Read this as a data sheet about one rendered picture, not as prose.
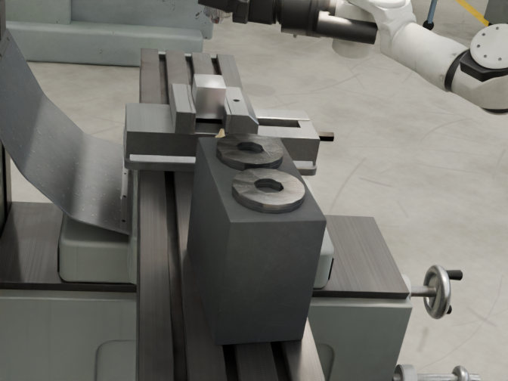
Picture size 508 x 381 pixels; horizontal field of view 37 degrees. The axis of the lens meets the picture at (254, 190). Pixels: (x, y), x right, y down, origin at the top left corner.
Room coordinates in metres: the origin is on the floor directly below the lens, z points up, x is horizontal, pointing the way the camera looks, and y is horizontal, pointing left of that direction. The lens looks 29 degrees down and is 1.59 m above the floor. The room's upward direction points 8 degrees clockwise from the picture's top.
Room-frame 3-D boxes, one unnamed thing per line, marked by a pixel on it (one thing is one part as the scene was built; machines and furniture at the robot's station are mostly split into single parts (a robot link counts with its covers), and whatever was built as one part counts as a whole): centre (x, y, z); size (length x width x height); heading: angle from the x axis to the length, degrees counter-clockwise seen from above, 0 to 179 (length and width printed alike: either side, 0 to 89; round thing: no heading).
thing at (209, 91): (1.27, 0.11, 1.05); 0.06 x 0.05 x 0.06; 13
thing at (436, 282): (1.36, -0.39, 0.63); 0.16 x 0.12 x 0.12; 101
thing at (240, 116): (1.29, 0.05, 1.02); 0.12 x 0.06 x 0.04; 13
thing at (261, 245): (0.87, 0.00, 1.03); 0.22 x 0.12 x 0.20; 18
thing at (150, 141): (1.28, 0.08, 0.99); 0.35 x 0.15 x 0.11; 103
